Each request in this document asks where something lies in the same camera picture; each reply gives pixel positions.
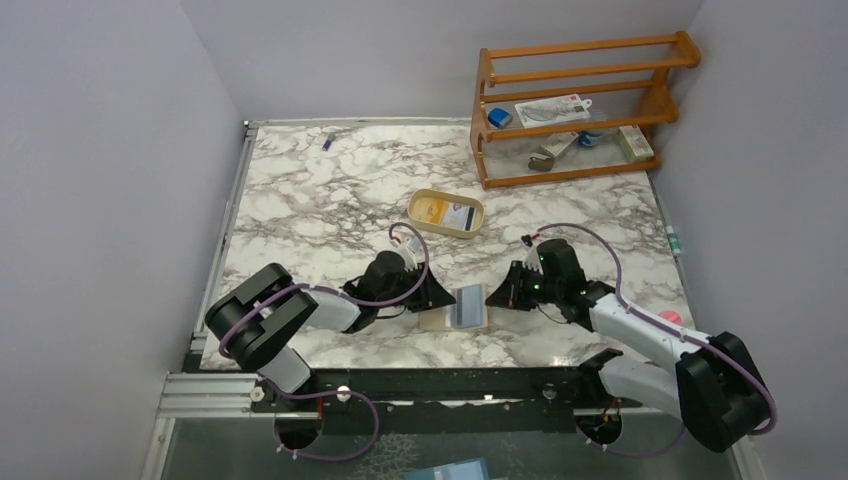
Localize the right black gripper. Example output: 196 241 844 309
486 260 562 311

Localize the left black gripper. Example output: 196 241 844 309
376 262 456 313

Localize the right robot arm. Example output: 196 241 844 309
485 239 776 453

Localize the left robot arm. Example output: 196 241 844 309
204 250 456 411

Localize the yellow white card in tray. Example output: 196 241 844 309
416 198 477 231

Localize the tan oval tray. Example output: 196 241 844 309
407 189 485 239

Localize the pink bottle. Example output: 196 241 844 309
659 310 683 326

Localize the blue white cup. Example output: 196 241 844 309
578 129 607 148

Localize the blue object at bottom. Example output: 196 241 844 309
403 457 490 480

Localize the blue small box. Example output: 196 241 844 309
487 108 513 130

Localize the orange wooden rack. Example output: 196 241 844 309
470 31 702 189

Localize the green white box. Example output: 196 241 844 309
615 125 655 163

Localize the white packaged item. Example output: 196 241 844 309
514 94 593 128

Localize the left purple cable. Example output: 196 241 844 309
218 222 432 463

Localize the purple cable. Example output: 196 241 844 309
218 222 432 463
529 223 780 460

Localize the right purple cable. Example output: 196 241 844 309
529 223 780 460

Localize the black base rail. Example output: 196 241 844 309
251 366 633 435

